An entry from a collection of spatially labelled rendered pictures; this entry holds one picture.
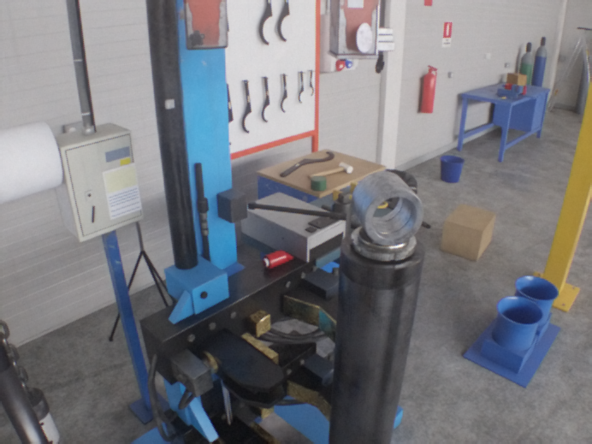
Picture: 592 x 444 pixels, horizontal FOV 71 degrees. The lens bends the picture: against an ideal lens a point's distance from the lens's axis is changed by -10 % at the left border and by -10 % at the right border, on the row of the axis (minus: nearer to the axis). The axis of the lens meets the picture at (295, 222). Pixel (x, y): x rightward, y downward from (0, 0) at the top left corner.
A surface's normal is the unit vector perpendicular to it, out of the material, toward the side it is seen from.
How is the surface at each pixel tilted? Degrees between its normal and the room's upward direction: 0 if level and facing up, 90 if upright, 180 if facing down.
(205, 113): 90
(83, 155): 90
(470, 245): 90
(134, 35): 90
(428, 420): 0
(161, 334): 0
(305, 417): 0
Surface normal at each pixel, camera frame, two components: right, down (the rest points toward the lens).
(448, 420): 0.00, -0.89
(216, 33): 0.15, 0.44
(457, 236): -0.60, 0.36
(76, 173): 0.72, 0.31
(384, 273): -0.08, 0.45
